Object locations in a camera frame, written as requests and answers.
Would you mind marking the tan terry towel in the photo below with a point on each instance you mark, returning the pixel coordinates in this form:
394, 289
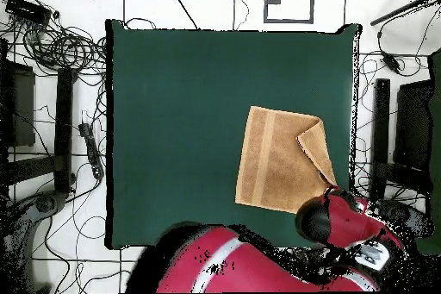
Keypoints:
275, 163

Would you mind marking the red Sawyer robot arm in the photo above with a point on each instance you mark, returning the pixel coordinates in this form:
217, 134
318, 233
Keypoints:
258, 266

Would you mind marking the dark flat panel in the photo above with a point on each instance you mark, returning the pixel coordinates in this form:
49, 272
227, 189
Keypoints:
20, 107
413, 125

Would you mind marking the dark green table cloth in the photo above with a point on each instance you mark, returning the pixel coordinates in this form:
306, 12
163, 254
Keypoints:
172, 101

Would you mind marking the black power strip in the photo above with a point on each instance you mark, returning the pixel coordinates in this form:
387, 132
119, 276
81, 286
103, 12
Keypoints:
91, 149

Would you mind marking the black stand leg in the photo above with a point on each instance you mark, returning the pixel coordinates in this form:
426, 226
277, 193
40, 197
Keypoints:
380, 128
63, 128

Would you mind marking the black swivel chair base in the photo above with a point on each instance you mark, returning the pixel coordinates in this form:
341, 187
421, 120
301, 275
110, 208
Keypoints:
46, 202
410, 218

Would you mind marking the black power adapter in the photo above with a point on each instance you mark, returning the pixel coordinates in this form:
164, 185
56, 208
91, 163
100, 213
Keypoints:
391, 62

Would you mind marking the black tripod pole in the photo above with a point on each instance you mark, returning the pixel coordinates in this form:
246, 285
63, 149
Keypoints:
396, 13

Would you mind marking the grey rectangular floor frame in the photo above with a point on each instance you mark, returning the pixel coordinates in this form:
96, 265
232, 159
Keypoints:
265, 11

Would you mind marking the black network switch box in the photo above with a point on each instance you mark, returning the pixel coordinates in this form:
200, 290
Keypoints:
27, 9

